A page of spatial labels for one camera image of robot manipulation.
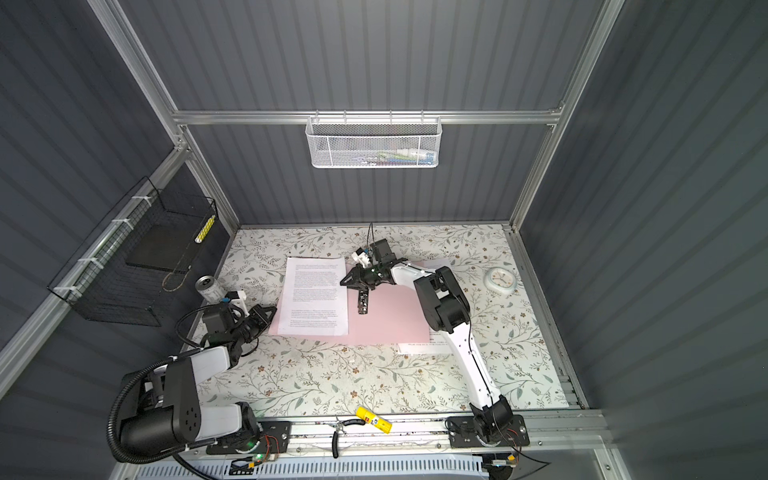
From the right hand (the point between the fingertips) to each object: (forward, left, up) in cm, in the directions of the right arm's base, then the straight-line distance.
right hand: (345, 287), depth 101 cm
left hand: (-11, +20, +5) cm, 23 cm away
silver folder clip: (-5, -6, -1) cm, 8 cm away
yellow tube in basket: (+2, +35, +27) cm, 45 cm away
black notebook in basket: (-4, +43, +27) cm, 51 cm away
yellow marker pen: (-41, -12, +1) cm, 42 cm away
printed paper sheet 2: (-19, -30, -2) cm, 36 cm away
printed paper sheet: (-6, +9, +1) cm, 11 cm away
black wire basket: (-12, +48, +28) cm, 57 cm away
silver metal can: (-9, +37, +13) cm, 40 cm away
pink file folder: (-8, -17, -5) cm, 20 cm away
